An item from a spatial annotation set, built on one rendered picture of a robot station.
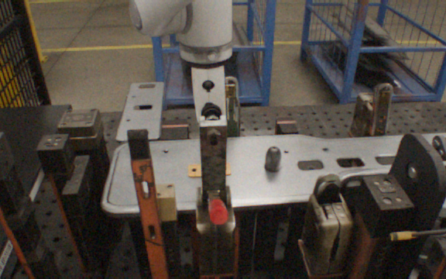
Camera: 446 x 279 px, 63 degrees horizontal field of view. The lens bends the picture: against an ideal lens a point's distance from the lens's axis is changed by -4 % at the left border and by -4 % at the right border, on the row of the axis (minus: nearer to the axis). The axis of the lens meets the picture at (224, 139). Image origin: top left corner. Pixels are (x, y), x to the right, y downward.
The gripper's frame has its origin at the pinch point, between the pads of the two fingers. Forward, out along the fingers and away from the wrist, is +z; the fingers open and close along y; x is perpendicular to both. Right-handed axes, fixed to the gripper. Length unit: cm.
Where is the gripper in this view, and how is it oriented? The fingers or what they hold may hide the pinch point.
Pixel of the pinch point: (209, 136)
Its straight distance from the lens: 70.0
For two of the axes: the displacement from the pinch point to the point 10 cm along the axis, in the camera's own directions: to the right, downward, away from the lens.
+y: -0.9, -5.5, 8.3
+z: 0.1, 8.3, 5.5
